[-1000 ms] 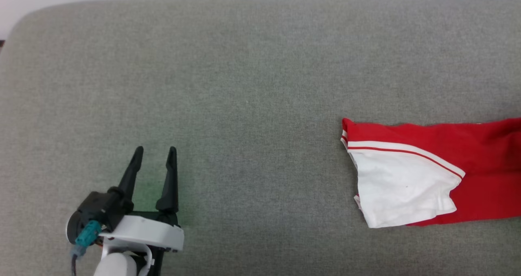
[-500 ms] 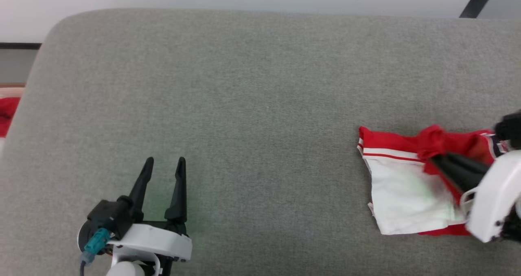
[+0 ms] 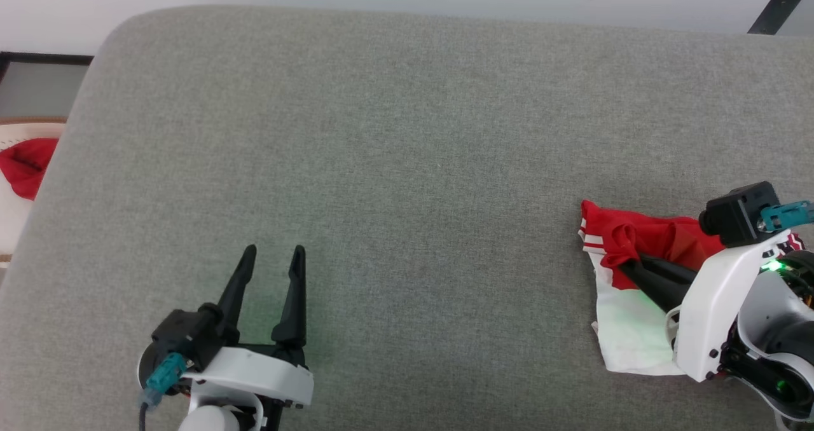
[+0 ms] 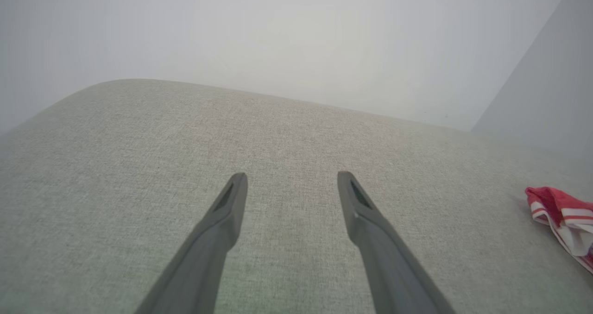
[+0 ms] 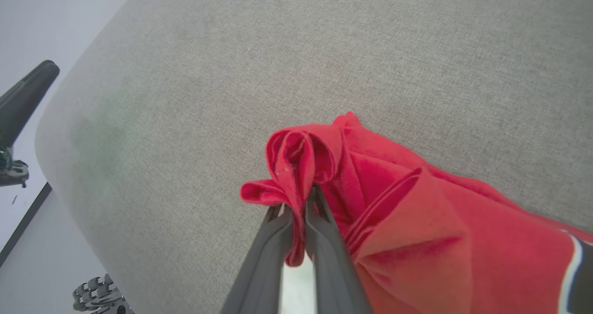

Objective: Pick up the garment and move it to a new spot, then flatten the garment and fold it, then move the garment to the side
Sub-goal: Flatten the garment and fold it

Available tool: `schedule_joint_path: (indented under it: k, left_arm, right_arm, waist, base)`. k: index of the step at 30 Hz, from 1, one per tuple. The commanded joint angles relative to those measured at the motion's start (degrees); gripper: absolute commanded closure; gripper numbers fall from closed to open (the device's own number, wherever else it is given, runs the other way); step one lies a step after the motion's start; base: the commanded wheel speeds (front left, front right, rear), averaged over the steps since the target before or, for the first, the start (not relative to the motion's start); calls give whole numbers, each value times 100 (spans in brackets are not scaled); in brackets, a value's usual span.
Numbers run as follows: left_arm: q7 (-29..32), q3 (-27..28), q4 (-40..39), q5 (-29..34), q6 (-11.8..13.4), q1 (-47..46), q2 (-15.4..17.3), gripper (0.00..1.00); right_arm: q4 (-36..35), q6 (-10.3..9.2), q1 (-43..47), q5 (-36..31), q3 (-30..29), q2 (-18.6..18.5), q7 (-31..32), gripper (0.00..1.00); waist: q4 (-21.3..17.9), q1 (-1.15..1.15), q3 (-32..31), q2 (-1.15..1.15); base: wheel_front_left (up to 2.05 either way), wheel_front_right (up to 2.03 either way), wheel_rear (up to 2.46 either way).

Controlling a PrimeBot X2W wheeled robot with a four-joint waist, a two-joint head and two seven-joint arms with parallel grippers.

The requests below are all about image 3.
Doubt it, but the teal left camera connector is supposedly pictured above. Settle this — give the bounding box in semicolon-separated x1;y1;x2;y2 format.
144;352;187;407

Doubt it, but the red cloth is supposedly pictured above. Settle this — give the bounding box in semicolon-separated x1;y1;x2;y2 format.
0;137;60;202

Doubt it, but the grey partition panel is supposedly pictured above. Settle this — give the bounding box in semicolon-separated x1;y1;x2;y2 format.
772;0;814;38

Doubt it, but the white laundry basket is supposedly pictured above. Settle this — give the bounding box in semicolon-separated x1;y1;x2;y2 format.
0;116;68;270

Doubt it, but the grey fabric sofa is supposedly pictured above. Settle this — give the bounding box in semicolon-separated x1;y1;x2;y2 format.
0;5;814;431

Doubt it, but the red and white jersey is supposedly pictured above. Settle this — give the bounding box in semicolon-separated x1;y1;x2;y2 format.
577;199;806;376

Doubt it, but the teal right camera connector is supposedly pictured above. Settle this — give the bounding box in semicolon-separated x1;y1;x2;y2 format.
759;202;814;234

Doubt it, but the teal camera connector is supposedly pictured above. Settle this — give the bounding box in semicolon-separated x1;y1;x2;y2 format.
144;352;187;407
759;202;814;234

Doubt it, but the black panel frame bar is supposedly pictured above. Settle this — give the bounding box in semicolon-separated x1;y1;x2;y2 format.
747;0;814;36

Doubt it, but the black framed glass panel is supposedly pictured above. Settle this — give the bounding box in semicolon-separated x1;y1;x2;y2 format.
0;50;95;125

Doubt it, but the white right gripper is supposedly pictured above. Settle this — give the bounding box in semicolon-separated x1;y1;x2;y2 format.
617;231;797;383

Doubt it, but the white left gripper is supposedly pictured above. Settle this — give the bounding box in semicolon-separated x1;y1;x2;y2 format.
137;244;315;431

